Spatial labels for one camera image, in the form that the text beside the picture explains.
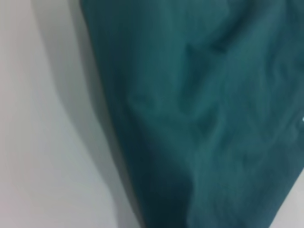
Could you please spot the teal t-shirt with FREE print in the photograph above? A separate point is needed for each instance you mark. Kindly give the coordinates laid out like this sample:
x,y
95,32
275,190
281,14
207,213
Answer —
x,y
190,107

